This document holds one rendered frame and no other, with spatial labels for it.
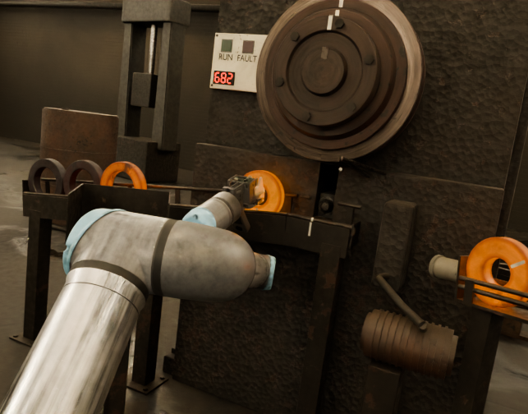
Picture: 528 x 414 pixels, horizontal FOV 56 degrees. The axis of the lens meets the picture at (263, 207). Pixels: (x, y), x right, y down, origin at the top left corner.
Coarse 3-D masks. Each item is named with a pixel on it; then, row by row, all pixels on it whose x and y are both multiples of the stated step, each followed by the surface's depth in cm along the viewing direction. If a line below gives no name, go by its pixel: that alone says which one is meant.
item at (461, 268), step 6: (462, 258) 115; (462, 264) 115; (462, 270) 115; (456, 282) 115; (462, 282) 116; (456, 288) 115; (456, 294) 115; (462, 294) 116; (474, 294) 118; (456, 300) 115
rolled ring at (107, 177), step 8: (112, 168) 174; (120, 168) 172; (128, 168) 171; (136, 168) 171; (104, 176) 176; (112, 176) 176; (136, 176) 170; (144, 176) 172; (104, 184) 176; (136, 184) 170; (144, 184) 171
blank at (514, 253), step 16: (496, 240) 109; (512, 240) 108; (480, 256) 112; (496, 256) 109; (512, 256) 106; (480, 272) 112; (512, 272) 106; (480, 288) 112; (496, 304) 109; (512, 304) 106
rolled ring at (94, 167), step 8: (80, 160) 180; (88, 160) 181; (72, 168) 182; (80, 168) 181; (88, 168) 179; (96, 168) 178; (64, 176) 184; (72, 176) 184; (96, 176) 178; (64, 184) 185; (72, 184) 185; (96, 184) 178
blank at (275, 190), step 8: (248, 176) 153; (256, 176) 152; (264, 176) 151; (272, 176) 150; (264, 184) 151; (272, 184) 150; (280, 184) 150; (272, 192) 150; (280, 192) 149; (272, 200) 150; (280, 200) 149; (256, 208) 152; (264, 208) 151; (272, 208) 150; (280, 208) 152
